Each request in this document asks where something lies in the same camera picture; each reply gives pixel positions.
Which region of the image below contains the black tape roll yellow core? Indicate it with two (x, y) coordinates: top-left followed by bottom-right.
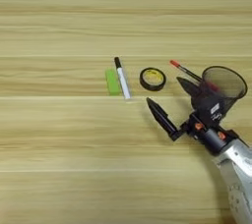
(139, 67), (167, 92)

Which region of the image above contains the green eraser block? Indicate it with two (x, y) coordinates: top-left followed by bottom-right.
(104, 68), (122, 96)

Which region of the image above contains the black pen red cap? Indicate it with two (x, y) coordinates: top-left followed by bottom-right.
(169, 59), (221, 92)

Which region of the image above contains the black mesh pen cup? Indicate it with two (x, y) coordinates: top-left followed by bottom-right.
(200, 65), (249, 114)

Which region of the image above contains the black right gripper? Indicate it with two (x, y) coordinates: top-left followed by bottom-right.
(146, 76), (239, 156)

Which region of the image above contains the small black box white label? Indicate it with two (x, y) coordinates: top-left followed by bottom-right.
(191, 93), (228, 127)

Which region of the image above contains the white marker black cap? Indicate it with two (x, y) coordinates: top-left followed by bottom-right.
(113, 56), (133, 100)

